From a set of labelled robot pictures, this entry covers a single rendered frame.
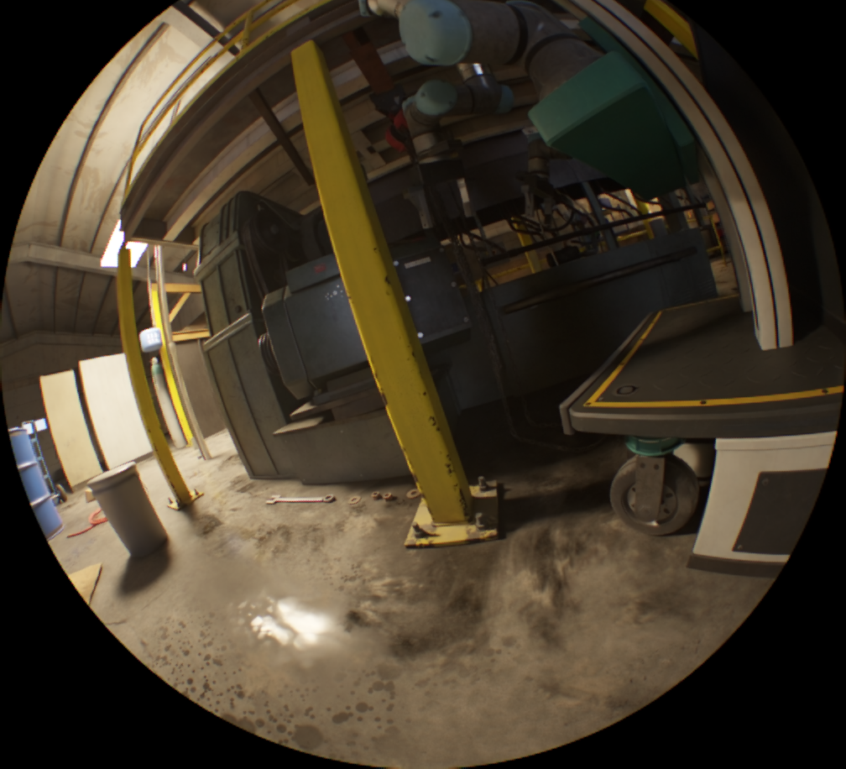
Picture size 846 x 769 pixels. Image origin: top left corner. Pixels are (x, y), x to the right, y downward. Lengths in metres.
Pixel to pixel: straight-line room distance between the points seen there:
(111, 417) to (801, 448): 6.46
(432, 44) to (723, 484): 0.63
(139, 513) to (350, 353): 1.23
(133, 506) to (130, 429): 4.79
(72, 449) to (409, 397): 6.01
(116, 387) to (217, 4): 6.32
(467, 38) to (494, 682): 0.86
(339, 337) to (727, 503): 1.06
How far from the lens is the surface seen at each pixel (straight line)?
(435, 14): 0.43
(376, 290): 0.57
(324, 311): 1.01
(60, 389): 6.28
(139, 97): 5.94
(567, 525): 0.67
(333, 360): 0.99
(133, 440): 6.21
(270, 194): 2.52
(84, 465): 6.17
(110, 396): 6.23
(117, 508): 1.48
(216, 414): 5.70
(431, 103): 0.58
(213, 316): 1.78
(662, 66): 0.56
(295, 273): 1.07
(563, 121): 0.37
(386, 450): 1.04
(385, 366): 0.57
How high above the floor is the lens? 0.49
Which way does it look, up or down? 3 degrees down
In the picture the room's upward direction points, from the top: 19 degrees counter-clockwise
